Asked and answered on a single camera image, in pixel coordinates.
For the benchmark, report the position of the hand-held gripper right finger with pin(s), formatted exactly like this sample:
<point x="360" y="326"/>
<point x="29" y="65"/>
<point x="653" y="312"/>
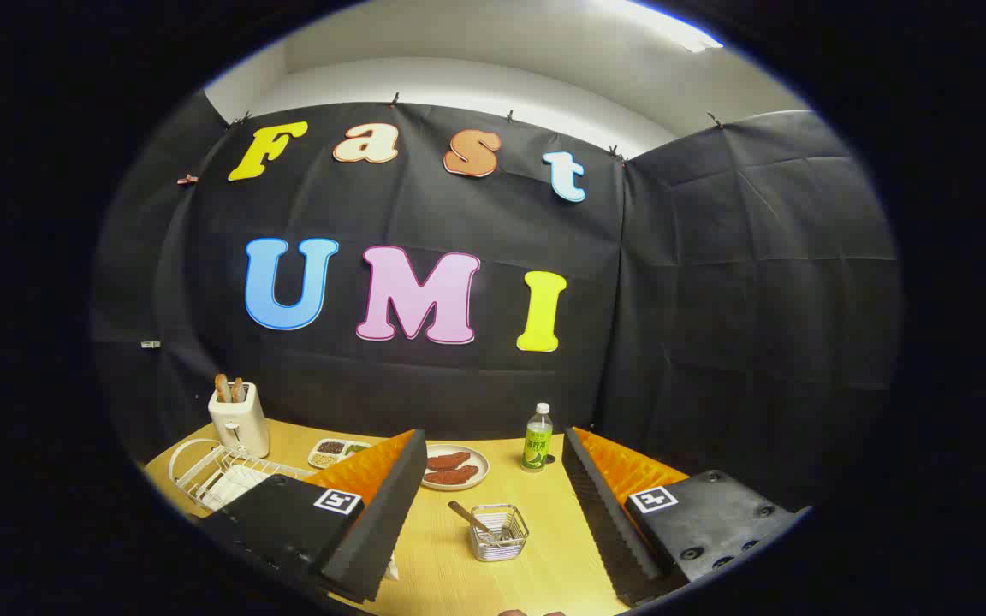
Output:
<point x="604" y="505"/>

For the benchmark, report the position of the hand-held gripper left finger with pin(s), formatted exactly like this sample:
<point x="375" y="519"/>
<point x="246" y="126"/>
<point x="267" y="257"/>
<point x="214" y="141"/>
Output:
<point x="377" y="522"/>

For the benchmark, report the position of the cream plate with meat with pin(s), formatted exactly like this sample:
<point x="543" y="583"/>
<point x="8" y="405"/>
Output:
<point x="481" y="466"/>

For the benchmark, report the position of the white divided bean tray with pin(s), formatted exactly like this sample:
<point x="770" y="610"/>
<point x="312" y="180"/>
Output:
<point x="330" y="459"/>

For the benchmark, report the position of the brown meat slice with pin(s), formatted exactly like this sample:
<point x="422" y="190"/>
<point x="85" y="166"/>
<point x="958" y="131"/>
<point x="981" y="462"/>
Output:
<point x="448" y="460"/>
<point x="452" y="476"/>

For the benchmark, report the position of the green label drink bottle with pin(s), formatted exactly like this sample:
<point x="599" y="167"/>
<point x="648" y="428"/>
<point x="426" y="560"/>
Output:
<point x="537" y="445"/>

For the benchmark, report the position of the black backdrop cloth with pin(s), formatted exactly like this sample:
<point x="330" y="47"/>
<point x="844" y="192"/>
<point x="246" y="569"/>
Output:
<point x="459" y="385"/>

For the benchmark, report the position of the white toaster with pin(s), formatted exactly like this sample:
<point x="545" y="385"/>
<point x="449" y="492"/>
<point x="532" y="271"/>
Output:
<point x="240" y="425"/>

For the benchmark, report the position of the toast bread slice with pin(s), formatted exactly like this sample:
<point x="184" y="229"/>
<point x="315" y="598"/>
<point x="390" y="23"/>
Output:
<point x="238" y="391"/>
<point x="222" y="389"/>

